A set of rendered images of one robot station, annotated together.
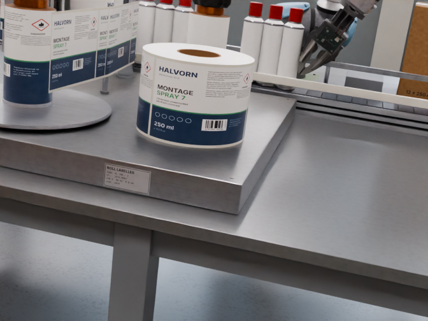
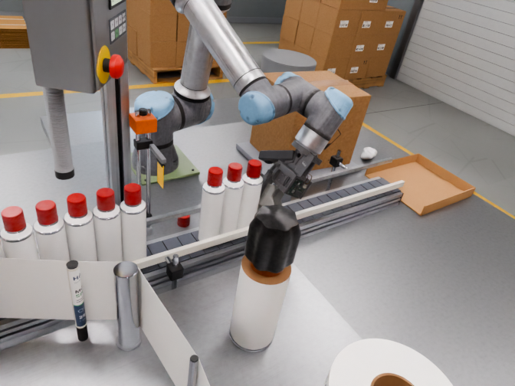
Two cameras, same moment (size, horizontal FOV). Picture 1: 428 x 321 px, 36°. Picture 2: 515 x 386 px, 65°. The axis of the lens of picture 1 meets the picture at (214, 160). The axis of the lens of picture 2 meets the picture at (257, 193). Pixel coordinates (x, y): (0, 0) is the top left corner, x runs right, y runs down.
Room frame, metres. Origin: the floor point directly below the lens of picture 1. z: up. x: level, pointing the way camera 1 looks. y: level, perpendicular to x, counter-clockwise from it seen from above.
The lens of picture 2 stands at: (1.15, 0.47, 1.56)
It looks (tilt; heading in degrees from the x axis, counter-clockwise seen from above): 34 degrees down; 309
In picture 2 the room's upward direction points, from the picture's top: 10 degrees clockwise
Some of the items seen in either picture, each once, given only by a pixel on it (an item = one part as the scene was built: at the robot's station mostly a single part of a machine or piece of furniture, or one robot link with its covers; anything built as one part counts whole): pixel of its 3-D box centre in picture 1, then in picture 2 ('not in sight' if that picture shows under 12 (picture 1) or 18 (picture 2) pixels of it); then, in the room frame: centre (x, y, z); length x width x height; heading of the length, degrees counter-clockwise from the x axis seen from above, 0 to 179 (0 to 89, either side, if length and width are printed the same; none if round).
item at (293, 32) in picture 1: (290, 48); (249, 197); (1.69, -0.16, 0.98); 0.05 x 0.05 x 0.20
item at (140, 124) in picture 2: not in sight; (148, 184); (1.78, 0.07, 1.05); 0.10 x 0.04 x 0.33; 168
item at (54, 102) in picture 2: not in sight; (58, 127); (1.87, 0.21, 1.18); 0.04 x 0.04 x 0.21
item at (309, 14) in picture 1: (290, 23); (155, 116); (2.14, -0.19, 1.00); 0.13 x 0.12 x 0.14; 93
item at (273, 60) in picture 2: not in sight; (282, 93); (3.27, -2.23, 0.31); 0.46 x 0.46 x 0.62
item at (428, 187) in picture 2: not in sight; (419, 181); (1.53, -0.91, 0.85); 0.30 x 0.26 x 0.04; 78
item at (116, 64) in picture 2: not in sight; (113, 66); (1.76, 0.15, 1.33); 0.04 x 0.03 x 0.04; 133
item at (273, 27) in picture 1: (271, 45); (230, 201); (1.70, -0.11, 0.98); 0.05 x 0.05 x 0.20
